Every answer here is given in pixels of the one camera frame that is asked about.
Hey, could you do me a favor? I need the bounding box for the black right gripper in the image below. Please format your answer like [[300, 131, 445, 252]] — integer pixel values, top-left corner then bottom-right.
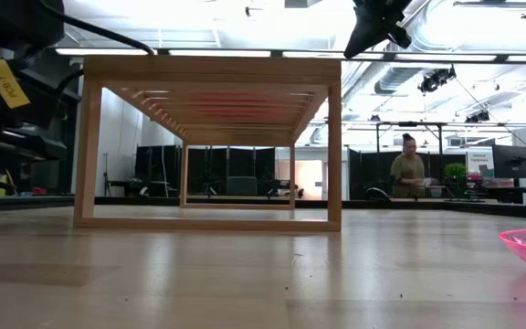
[[343, 0, 414, 60]]

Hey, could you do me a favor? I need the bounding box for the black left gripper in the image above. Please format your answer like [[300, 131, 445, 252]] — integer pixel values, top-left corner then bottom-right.
[[0, 57, 83, 222]]

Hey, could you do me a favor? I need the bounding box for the slatted wooden shelf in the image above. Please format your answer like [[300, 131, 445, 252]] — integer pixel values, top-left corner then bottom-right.
[[73, 55, 342, 233]]

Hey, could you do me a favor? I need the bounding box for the small yellow object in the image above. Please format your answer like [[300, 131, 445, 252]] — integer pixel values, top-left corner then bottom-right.
[[0, 171, 17, 197]]

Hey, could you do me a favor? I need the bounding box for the black ceiling track light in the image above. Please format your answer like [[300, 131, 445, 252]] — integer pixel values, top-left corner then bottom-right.
[[465, 109, 491, 124], [417, 65, 458, 95]]

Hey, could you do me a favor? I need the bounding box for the black metal gantry stand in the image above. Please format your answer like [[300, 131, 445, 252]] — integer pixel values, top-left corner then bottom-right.
[[374, 121, 448, 198]]

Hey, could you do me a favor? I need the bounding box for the yellow paper label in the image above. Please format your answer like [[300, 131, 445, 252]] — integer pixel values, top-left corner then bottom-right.
[[0, 58, 32, 110]]

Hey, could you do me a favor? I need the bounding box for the black room divider panel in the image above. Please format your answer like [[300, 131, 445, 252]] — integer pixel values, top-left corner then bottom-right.
[[134, 144, 183, 198], [186, 145, 277, 197], [347, 147, 468, 201]]

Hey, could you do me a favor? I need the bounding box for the person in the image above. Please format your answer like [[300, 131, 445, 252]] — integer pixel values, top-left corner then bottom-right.
[[388, 133, 428, 199]]

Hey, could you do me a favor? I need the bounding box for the green potted plant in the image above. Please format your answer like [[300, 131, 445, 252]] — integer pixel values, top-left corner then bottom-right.
[[444, 162, 468, 186]]

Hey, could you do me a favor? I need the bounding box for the white printed sign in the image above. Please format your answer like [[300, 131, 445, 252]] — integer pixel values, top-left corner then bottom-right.
[[466, 149, 496, 175]]

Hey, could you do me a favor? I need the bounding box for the overhead LED light bar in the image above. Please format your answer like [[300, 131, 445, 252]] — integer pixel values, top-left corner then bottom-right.
[[55, 47, 526, 64]]

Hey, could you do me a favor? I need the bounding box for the black computer monitor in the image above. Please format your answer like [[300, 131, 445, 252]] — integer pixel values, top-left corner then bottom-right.
[[492, 143, 526, 180]]

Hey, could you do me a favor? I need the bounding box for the dark office desk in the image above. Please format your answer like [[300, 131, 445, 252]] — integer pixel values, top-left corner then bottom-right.
[[466, 182, 526, 206]]

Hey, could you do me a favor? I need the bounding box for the grey storage box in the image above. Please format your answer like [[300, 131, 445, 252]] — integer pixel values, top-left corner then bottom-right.
[[225, 175, 258, 197]]

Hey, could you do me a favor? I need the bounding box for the silver ventilation duct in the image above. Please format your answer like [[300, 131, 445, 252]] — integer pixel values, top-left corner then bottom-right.
[[342, 63, 428, 100]]

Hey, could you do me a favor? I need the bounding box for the black aluminium table frame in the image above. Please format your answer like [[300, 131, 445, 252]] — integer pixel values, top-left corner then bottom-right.
[[0, 195, 526, 221]]

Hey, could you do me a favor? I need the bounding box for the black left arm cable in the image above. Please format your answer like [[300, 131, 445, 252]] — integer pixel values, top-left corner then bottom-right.
[[38, 0, 156, 57]]

